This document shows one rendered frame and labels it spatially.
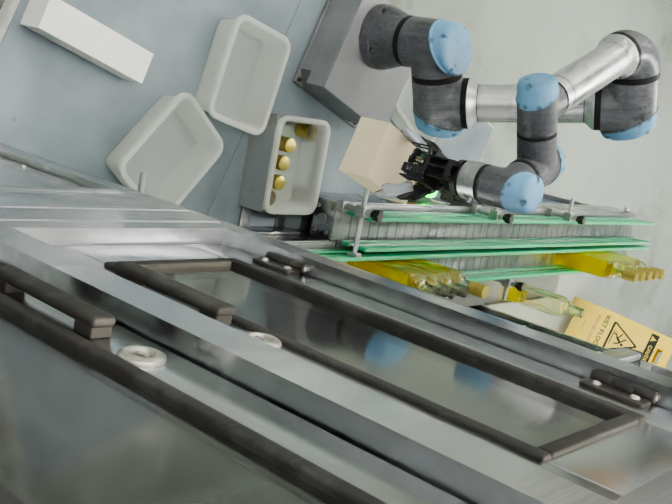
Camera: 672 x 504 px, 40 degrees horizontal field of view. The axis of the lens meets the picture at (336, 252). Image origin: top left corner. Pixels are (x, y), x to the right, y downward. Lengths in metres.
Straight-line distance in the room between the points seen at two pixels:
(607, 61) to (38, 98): 1.09
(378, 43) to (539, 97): 0.55
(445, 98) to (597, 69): 0.39
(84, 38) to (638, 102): 1.14
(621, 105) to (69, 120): 1.14
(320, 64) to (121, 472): 1.70
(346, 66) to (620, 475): 1.61
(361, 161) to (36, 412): 1.35
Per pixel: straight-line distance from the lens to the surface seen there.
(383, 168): 1.87
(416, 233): 2.45
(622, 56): 1.97
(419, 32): 2.09
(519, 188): 1.68
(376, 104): 2.25
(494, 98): 2.11
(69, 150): 1.81
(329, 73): 2.11
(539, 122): 1.73
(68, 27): 1.71
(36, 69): 1.75
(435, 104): 2.11
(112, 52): 1.76
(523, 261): 3.00
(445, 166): 1.75
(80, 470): 0.51
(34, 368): 0.65
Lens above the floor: 2.25
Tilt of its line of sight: 38 degrees down
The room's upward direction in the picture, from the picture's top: 109 degrees clockwise
